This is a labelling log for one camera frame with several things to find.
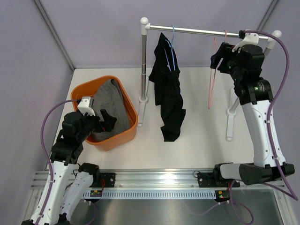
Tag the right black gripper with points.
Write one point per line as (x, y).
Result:
(224, 51)

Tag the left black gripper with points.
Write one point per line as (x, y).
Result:
(108, 123)

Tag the pink wire hanger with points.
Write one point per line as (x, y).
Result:
(212, 75)

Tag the grey shorts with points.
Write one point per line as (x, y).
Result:
(109, 97)

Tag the blue wire hanger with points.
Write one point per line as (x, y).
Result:
(171, 65)

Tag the black shorts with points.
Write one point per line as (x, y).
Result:
(167, 91)

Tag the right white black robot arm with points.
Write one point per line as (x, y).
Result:
(255, 97)

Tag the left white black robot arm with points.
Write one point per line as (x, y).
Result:
(59, 200)

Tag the orange plastic basket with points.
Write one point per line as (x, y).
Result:
(89, 89)

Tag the silver white clothes rack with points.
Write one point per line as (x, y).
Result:
(271, 39)

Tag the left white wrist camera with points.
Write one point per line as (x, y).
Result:
(85, 105)

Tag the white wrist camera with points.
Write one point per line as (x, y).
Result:
(249, 37)
(85, 105)

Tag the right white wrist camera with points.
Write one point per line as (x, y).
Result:
(249, 37)

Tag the white slotted cable duct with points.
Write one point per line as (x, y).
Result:
(150, 194)

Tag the aluminium mounting rail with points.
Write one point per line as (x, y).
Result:
(156, 179)

